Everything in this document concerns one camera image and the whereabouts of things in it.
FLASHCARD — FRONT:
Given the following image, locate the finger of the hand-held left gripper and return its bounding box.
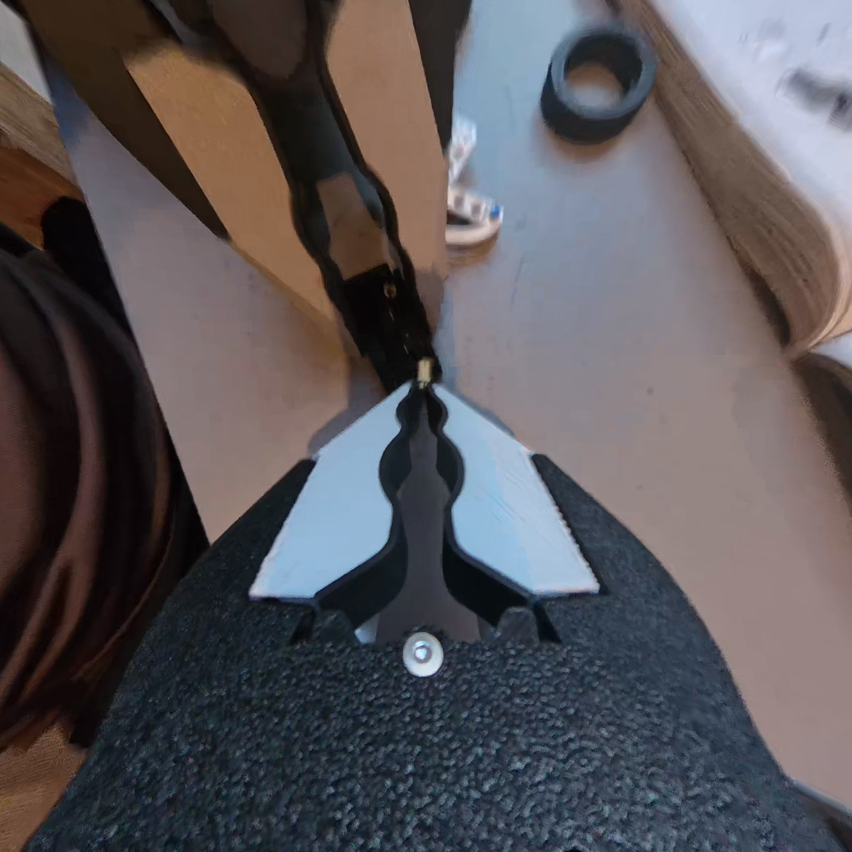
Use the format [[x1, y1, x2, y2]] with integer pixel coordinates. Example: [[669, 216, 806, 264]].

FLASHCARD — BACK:
[[325, 0, 450, 363], [123, 47, 362, 360]]

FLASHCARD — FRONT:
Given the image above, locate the person's brown shirt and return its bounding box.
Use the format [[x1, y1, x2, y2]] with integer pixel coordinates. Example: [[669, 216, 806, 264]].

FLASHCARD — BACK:
[[0, 220, 207, 753]]

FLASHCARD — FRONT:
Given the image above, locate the open instruction booklet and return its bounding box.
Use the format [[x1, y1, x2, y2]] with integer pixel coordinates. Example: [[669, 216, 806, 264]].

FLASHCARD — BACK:
[[609, 0, 852, 507]]

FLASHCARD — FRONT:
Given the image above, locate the white curved toy panel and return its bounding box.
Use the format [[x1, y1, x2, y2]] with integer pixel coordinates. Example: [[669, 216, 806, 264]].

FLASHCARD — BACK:
[[447, 116, 479, 187], [445, 186, 505, 249]]

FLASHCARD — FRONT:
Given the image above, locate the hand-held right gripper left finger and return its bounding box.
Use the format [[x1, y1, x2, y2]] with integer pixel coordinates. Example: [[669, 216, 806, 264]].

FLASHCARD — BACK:
[[248, 383, 408, 627]]

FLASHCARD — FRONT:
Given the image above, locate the grey desk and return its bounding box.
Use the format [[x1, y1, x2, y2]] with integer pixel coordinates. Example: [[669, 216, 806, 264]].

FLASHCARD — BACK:
[[50, 0, 852, 800]]

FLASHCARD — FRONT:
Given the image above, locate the black patterned toy beam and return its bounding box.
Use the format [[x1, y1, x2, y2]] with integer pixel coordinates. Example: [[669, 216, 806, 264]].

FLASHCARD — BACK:
[[343, 266, 440, 394]]

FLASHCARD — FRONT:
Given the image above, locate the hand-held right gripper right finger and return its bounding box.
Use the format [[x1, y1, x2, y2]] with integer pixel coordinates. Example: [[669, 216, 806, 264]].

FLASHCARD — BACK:
[[433, 385, 603, 627]]

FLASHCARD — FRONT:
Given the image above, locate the black toy tire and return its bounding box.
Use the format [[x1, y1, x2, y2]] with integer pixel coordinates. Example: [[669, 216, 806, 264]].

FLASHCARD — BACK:
[[540, 23, 660, 144]]

